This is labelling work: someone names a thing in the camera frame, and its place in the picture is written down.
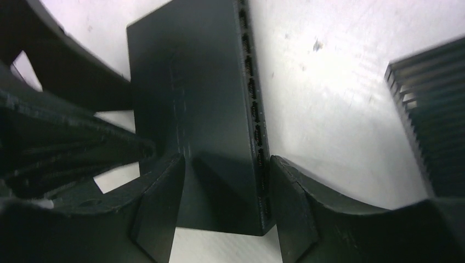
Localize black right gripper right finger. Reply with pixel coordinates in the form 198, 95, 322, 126
269, 156, 464, 262

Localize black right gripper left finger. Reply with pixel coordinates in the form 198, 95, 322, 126
1, 154, 185, 262

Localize ribbed black network switch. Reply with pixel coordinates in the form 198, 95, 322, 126
384, 37, 464, 198

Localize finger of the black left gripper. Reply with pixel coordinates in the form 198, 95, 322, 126
1, 65, 155, 198
1, 1, 133, 111

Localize black Mercury switch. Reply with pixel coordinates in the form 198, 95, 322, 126
126, 1, 274, 236

